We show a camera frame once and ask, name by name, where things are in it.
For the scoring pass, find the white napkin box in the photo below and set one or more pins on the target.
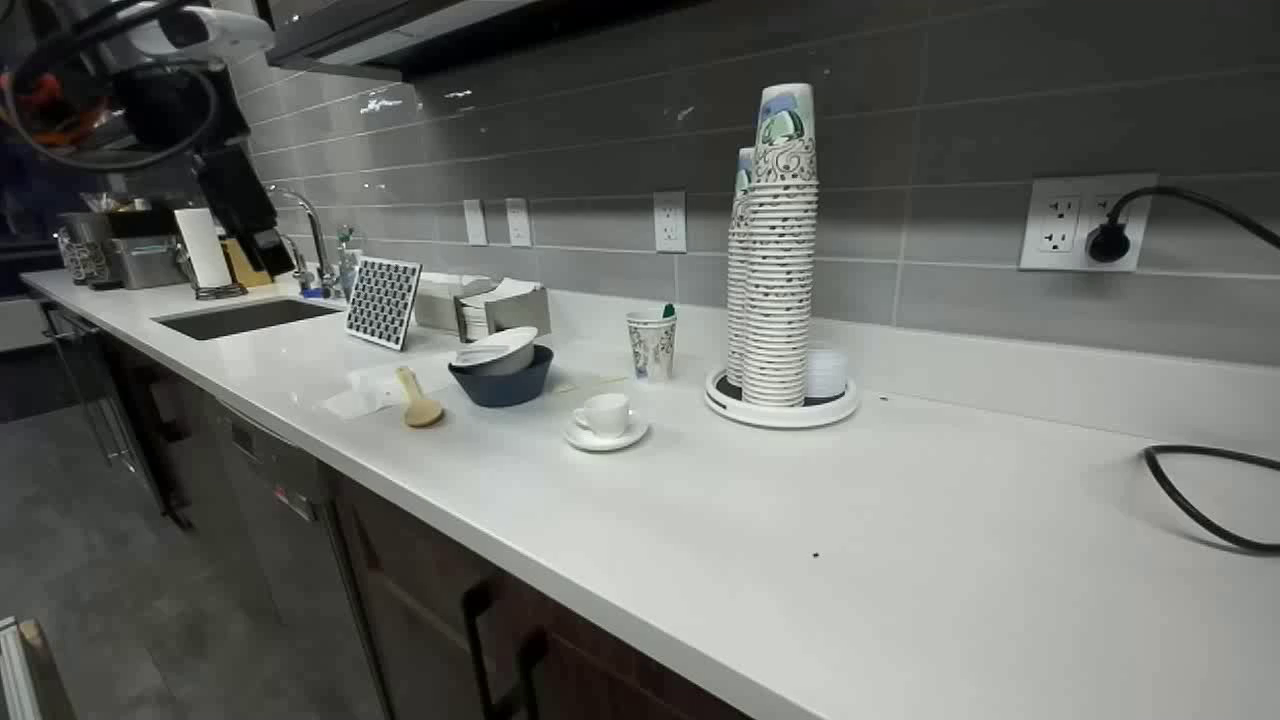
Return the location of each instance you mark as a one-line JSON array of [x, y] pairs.
[[482, 307]]

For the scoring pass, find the wooden spoon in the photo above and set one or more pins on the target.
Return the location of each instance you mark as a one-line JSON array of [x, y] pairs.
[[421, 408]]

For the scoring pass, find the chrome faucet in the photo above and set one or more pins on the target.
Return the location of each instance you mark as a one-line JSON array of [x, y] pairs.
[[313, 233]]

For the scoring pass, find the white bowl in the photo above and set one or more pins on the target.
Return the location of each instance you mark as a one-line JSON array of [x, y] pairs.
[[497, 354]]

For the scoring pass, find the overhead cabinet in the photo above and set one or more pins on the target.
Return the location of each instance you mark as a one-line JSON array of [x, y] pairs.
[[412, 36]]

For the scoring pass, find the white saucer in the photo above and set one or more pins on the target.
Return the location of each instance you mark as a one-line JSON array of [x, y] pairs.
[[605, 442]]

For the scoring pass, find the kitchen sink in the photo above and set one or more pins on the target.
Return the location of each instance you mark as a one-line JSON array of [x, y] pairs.
[[242, 317]]

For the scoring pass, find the white mug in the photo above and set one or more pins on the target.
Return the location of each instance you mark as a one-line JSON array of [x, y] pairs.
[[605, 414]]

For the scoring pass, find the patterned square trivet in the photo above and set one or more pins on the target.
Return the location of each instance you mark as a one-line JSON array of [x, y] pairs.
[[382, 302]]

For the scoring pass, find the dark blue bowl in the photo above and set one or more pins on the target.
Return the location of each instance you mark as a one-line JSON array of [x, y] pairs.
[[505, 390]]

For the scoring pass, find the tall paper cup stack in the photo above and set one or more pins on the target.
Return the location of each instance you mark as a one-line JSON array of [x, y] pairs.
[[782, 240]]

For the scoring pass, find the white wall outlet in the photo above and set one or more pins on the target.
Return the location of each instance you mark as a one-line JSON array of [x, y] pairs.
[[1067, 209]]

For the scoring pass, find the dark lower cabinets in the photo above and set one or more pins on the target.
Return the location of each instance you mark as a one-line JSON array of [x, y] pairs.
[[392, 616]]

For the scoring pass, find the metal appliance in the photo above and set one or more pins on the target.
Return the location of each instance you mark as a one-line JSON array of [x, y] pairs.
[[120, 249]]

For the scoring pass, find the white light switch plate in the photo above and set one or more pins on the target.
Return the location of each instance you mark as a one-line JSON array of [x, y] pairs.
[[669, 221]]

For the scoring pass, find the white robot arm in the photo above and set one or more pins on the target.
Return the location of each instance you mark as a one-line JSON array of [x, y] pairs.
[[135, 85]]

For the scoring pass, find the white round tray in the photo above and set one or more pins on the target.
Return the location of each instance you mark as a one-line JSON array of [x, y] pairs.
[[778, 418]]

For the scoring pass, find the patterned paper cup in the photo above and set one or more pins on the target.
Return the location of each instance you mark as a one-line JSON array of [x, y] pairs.
[[655, 346]]

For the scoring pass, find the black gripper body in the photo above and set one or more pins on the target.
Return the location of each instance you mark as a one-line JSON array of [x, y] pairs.
[[242, 205]]

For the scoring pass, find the white cutting board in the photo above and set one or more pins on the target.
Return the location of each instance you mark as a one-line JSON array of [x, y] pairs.
[[210, 270]]

